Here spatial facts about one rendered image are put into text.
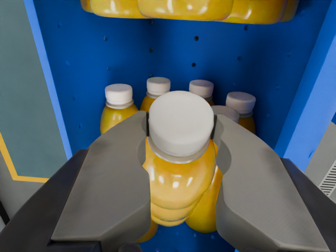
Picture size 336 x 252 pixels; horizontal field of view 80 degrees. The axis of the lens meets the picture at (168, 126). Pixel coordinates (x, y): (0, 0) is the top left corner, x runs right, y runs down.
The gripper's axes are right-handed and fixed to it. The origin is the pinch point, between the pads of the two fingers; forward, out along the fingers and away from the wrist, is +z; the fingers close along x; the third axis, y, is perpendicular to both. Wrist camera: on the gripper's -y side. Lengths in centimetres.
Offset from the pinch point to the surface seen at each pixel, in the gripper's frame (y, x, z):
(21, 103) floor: 61, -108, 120
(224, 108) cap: 4.8, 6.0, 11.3
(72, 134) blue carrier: 9.2, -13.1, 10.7
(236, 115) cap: 4.7, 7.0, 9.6
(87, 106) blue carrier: 7.5, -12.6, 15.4
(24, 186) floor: 148, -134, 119
